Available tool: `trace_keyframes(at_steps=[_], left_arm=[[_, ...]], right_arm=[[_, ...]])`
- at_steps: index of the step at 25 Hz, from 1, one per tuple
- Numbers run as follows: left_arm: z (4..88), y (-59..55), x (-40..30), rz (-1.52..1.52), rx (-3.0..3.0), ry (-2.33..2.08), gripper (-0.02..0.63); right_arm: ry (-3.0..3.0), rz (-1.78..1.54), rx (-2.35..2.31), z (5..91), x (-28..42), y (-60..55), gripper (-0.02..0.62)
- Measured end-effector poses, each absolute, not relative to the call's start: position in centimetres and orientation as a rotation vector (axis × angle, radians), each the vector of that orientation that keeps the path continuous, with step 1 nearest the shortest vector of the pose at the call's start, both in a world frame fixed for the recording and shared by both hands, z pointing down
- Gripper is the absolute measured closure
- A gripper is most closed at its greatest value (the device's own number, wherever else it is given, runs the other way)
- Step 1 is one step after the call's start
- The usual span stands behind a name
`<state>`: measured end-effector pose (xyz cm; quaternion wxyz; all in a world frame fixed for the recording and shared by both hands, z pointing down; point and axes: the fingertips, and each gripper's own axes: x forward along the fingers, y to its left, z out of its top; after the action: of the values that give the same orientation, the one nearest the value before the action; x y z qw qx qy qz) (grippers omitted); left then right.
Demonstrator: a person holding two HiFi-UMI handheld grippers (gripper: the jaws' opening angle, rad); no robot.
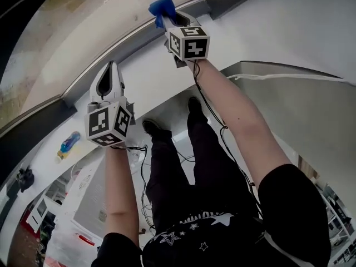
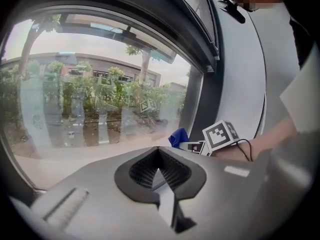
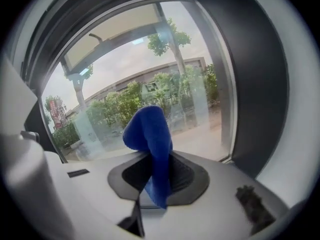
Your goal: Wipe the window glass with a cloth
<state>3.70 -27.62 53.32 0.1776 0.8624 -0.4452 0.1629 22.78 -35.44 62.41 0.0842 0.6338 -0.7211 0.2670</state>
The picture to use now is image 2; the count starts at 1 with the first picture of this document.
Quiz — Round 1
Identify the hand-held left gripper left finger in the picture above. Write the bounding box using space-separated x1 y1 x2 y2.
29 146 173 240

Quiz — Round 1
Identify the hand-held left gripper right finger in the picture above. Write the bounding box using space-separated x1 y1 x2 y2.
158 146 270 240

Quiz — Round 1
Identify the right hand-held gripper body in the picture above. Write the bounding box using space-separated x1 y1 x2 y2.
186 120 241 157

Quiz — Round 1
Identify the blue cloth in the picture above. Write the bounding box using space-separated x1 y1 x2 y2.
167 127 190 149

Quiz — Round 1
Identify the large window glass pane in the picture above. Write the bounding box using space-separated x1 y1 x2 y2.
0 7 204 192

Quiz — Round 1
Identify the person's right forearm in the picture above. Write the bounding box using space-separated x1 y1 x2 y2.
212 117 298 163

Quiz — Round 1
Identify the grey low building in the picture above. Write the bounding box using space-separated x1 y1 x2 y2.
162 82 188 93

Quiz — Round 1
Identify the tall street tree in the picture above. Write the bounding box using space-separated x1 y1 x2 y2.
124 45 154 84
18 13 62 79

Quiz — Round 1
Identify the green hedge row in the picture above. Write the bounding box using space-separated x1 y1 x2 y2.
0 66 187 125

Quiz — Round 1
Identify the brown building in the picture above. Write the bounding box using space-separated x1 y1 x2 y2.
0 51 162 89

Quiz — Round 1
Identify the awning window sash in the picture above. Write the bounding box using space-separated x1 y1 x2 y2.
55 12 178 65

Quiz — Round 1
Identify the right hand-held gripper black cable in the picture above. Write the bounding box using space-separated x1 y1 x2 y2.
234 138 254 162

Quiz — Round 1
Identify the dark window frame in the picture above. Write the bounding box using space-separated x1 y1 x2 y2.
0 0 225 202

